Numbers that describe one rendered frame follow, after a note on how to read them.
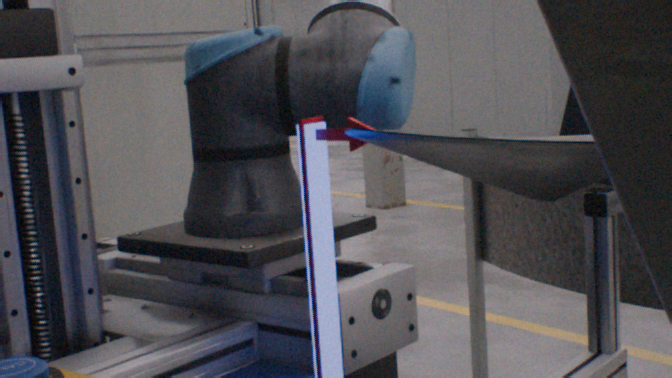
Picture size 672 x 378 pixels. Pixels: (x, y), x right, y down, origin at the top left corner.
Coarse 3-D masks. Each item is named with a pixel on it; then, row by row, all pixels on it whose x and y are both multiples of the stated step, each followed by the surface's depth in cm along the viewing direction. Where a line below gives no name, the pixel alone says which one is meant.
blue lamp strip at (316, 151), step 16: (320, 128) 68; (320, 144) 68; (320, 160) 68; (320, 176) 68; (320, 192) 68; (320, 208) 68; (320, 224) 68; (320, 240) 68; (320, 256) 68; (320, 272) 68; (320, 288) 68; (320, 304) 68; (336, 304) 70; (320, 320) 69; (336, 320) 70; (320, 336) 69; (336, 336) 70; (336, 352) 70; (336, 368) 70
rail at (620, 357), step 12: (624, 348) 114; (576, 360) 111; (588, 360) 111; (600, 360) 110; (612, 360) 111; (624, 360) 114; (564, 372) 107; (576, 372) 110; (588, 372) 107; (600, 372) 108; (612, 372) 114; (624, 372) 114
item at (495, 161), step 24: (384, 144) 57; (408, 144) 55; (432, 144) 54; (456, 144) 52; (480, 144) 51; (504, 144) 50; (528, 144) 49; (552, 144) 49; (576, 144) 48; (456, 168) 64; (480, 168) 63; (504, 168) 63; (528, 168) 63; (552, 168) 63; (576, 168) 63; (600, 168) 63; (528, 192) 68; (552, 192) 68
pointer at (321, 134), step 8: (352, 120) 65; (328, 128) 67; (336, 128) 66; (344, 128) 66; (360, 128) 65; (368, 128) 64; (320, 136) 67; (328, 136) 66; (336, 136) 66; (344, 136) 66; (352, 144) 65; (360, 144) 65
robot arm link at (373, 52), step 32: (352, 0) 109; (384, 0) 113; (320, 32) 107; (352, 32) 105; (384, 32) 105; (288, 64) 104; (320, 64) 104; (352, 64) 103; (384, 64) 103; (320, 96) 104; (352, 96) 103; (384, 96) 103; (384, 128) 107
